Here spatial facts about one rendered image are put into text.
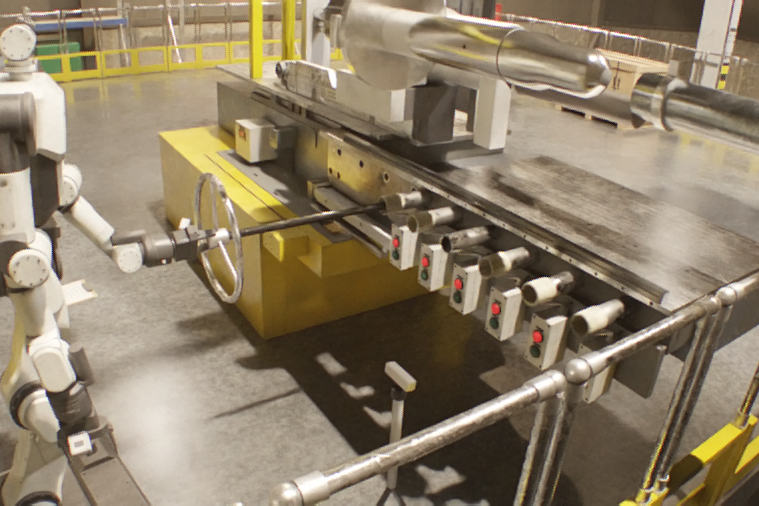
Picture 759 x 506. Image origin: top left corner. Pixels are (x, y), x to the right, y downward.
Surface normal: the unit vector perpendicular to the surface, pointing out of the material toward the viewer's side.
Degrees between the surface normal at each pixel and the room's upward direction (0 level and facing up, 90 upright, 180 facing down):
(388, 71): 90
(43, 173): 100
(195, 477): 0
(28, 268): 88
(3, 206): 88
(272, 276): 90
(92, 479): 0
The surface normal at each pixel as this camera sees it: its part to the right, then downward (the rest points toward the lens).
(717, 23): -0.83, 0.20
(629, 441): 0.05, -0.90
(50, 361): 0.45, 0.39
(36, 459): 0.67, 0.36
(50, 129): 0.95, 0.14
